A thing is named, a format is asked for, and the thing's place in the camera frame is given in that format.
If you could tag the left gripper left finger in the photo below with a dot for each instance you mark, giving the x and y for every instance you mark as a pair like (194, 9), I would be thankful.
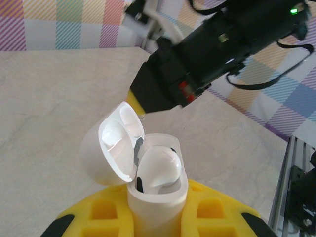
(103, 217)

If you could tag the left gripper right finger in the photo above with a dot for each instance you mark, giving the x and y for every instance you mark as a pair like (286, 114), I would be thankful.
(214, 217)

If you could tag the wide aluminium base rail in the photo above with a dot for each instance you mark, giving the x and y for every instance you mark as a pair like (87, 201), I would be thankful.
(284, 185)

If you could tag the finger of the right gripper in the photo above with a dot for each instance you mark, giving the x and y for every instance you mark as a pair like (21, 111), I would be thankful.
(155, 91)

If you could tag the white earbud charging case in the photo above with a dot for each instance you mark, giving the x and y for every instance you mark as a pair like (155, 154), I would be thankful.
(158, 214)

